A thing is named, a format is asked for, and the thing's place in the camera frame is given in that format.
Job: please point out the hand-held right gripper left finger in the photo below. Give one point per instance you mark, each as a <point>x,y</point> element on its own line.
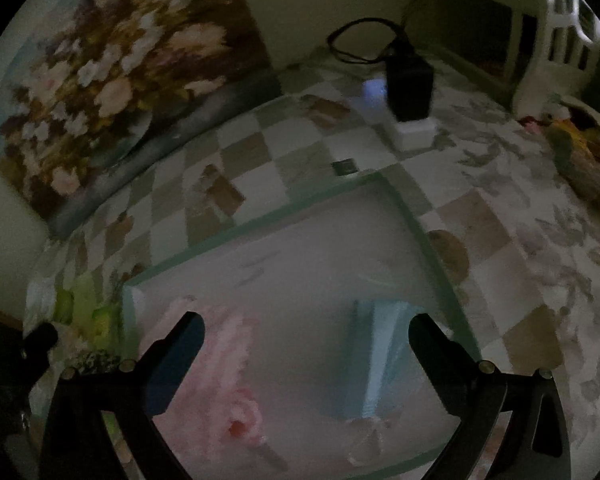
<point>180,360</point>

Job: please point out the white plastic chair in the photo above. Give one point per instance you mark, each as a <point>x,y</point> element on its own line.
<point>560,55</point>

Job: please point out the dark speckled cloth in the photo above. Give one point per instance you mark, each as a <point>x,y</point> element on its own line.
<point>96,361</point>

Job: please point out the black power adapter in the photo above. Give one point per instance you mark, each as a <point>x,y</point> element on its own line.
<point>409,85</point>

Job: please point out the yellow-green cloth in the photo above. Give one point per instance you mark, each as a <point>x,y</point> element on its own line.
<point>90,310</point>

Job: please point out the light blue folded cloth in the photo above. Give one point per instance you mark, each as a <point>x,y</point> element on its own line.
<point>375,355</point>

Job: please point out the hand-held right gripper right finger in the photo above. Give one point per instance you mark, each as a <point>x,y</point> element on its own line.
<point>432,360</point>

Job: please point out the colourful plush toy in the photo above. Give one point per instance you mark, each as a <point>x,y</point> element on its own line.
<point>580,155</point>

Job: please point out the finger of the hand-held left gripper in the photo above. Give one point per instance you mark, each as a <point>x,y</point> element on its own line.
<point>41,336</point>

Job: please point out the small black card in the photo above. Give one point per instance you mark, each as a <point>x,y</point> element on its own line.
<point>344,166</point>

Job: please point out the pale pink bow cloth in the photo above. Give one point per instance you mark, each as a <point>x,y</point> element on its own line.
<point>367,440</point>

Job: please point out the floral painting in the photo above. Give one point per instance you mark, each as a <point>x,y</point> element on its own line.
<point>105,85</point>

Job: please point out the white box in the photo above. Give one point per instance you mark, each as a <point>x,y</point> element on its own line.
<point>410,135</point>

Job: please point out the checkered tablecloth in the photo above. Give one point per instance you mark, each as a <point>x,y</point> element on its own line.
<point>300,160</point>

